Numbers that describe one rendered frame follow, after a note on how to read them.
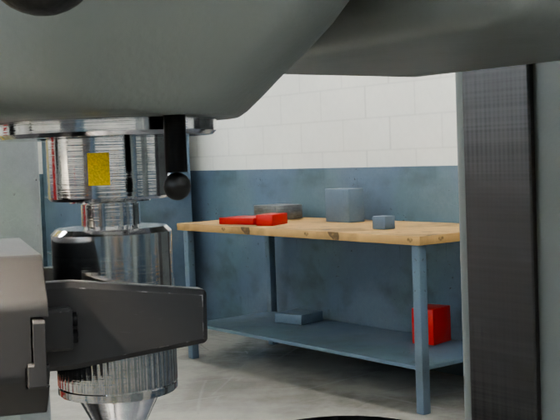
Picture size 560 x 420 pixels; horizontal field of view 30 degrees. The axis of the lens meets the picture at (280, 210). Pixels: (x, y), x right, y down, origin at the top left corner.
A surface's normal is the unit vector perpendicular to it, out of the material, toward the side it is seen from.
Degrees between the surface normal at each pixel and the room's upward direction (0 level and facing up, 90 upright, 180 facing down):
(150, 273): 90
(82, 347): 90
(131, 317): 90
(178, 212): 90
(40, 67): 130
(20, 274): 45
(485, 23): 153
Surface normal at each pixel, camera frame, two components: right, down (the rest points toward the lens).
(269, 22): 0.58, 0.59
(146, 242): 0.67, 0.01
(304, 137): -0.79, 0.06
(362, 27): -0.54, 0.75
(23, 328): 0.32, 0.04
